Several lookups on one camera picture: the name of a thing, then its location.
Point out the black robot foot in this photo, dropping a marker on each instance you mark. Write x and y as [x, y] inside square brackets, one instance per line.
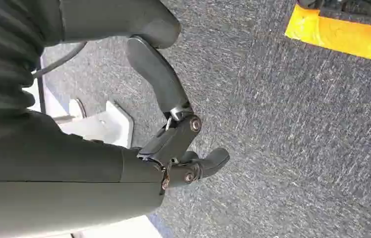
[353, 7]

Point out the ribbed grey right arm sleeve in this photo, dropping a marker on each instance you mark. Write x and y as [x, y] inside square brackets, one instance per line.
[4, 49]

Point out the white metal base plate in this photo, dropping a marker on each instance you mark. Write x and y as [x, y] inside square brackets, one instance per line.
[100, 126]

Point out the yellow floor tape strip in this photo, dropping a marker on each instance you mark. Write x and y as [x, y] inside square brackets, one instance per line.
[343, 34]

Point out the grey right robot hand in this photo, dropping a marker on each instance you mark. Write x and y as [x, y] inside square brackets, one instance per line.
[73, 170]

